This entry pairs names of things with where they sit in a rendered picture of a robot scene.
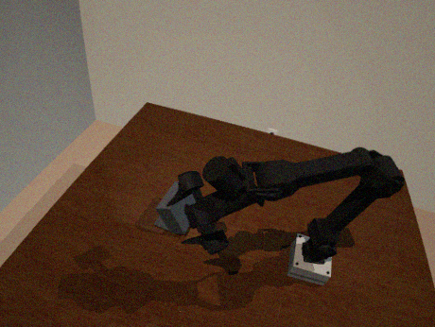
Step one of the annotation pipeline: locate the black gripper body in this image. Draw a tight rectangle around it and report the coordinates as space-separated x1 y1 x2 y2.
178 171 235 254

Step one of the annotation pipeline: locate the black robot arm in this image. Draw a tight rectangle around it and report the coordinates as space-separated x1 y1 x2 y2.
184 147 404 265

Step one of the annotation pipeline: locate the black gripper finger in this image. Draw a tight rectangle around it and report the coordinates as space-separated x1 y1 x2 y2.
166 182 192 207
182 234 208 250

